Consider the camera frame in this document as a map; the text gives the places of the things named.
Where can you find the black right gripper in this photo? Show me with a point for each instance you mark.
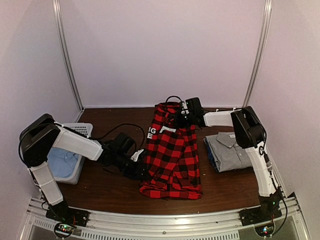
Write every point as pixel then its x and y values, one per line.
pixel 177 121

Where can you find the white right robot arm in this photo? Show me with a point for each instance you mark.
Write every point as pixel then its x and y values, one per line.
pixel 252 137

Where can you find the white plastic laundry basket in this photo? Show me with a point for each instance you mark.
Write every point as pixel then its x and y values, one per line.
pixel 82 130

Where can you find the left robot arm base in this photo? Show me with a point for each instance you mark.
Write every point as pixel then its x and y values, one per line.
pixel 68 219

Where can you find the aluminium corner post right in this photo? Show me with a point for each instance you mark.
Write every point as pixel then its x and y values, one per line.
pixel 263 36

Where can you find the red black plaid shirt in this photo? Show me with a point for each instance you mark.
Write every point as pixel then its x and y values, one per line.
pixel 172 159

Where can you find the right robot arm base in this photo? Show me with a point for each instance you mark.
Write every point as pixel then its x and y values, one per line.
pixel 262 216

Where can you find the aluminium corner post left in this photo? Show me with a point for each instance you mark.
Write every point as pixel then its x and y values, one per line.
pixel 65 54

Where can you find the aluminium corner post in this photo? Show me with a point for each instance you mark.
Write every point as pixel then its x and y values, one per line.
pixel 263 36
pixel 65 54

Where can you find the grey folded button shirt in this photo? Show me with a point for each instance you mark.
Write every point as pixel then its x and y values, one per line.
pixel 229 156

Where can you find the light blue folded shirt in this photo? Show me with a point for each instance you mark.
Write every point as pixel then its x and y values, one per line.
pixel 62 163

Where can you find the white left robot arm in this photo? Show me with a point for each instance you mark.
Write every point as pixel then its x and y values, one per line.
pixel 50 149

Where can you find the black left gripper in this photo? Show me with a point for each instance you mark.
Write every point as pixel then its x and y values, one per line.
pixel 138 171

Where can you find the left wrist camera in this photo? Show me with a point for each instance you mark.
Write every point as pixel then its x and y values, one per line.
pixel 126 146

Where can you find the aluminium front rail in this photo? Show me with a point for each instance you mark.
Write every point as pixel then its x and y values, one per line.
pixel 223 225

